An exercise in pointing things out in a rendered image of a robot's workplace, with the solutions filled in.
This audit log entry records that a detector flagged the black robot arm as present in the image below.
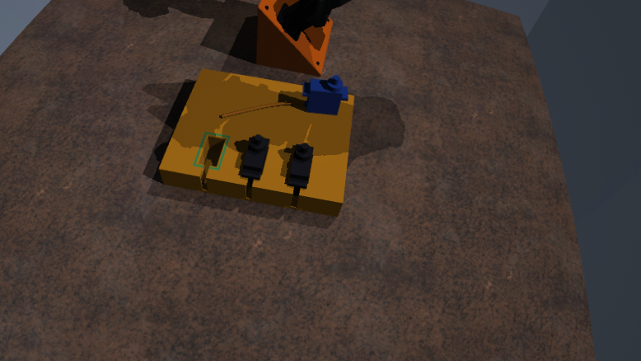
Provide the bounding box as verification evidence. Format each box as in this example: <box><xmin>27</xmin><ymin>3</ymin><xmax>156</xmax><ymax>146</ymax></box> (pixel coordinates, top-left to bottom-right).
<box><xmin>277</xmin><ymin>0</ymin><xmax>351</xmax><ymax>41</ymax></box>

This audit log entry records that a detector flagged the blue micro servo with cable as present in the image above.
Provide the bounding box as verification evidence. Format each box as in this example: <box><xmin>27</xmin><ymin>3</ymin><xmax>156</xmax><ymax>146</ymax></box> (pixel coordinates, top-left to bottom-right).
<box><xmin>221</xmin><ymin>76</ymin><xmax>349</xmax><ymax>118</ymax></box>

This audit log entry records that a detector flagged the orange rectangular deck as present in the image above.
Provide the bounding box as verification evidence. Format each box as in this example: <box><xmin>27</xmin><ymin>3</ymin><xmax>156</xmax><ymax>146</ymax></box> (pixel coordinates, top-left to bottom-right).
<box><xmin>158</xmin><ymin>68</ymin><xmax>354</xmax><ymax>217</ymax></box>

